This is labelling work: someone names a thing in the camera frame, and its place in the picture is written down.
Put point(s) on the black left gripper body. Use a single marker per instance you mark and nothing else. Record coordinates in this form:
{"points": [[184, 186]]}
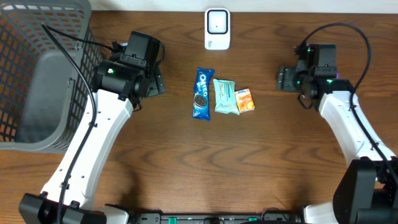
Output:
{"points": [[158, 84]]}

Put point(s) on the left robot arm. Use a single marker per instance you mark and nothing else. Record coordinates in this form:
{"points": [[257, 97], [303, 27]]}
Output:
{"points": [[115, 92]]}

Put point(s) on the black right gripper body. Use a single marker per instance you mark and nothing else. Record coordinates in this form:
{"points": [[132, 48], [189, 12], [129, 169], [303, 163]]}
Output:
{"points": [[285, 78]]}

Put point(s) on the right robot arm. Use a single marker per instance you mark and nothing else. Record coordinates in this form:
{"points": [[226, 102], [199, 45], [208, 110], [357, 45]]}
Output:
{"points": [[367, 192]]}

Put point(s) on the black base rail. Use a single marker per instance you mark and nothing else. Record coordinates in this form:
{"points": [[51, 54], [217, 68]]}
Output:
{"points": [[214, 218]]}

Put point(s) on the blue Oreo cookie pack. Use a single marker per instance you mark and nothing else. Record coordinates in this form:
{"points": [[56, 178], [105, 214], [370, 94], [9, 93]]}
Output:
{"points": [[201, 91]]}

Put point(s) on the teal wet wipes pack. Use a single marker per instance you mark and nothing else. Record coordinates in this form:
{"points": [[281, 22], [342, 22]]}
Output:
{"points": [[225, 97]]}

